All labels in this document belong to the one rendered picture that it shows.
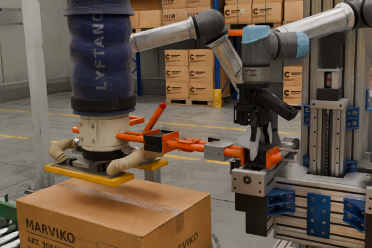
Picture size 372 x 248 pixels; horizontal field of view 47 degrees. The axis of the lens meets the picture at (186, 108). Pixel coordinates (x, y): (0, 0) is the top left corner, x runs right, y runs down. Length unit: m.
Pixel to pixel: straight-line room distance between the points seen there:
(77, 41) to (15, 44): 10.80
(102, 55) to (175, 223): 0.59
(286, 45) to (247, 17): 7.70
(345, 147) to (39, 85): 3.24
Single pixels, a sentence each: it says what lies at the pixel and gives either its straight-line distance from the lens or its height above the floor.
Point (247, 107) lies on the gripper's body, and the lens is 1.19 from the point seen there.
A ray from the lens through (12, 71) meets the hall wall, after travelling 12.17.
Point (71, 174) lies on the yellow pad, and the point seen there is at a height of 1.07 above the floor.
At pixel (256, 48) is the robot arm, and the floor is 1.48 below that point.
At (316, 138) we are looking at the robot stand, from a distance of 1.85.
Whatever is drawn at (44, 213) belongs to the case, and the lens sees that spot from 1.63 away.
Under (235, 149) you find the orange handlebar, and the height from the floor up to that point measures 1.19.
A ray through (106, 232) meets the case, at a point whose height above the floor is 0.93.
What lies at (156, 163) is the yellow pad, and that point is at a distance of 1.55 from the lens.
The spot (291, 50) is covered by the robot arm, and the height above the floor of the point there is 1.48.
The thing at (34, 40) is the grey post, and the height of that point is 1.52.
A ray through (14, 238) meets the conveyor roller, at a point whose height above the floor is 0.53.
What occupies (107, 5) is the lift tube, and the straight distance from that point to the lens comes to 1.44.
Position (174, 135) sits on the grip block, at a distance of 1.39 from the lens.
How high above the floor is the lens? 1.52
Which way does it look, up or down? 10 degrees down
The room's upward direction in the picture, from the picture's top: 2 degrees counter-clockwise
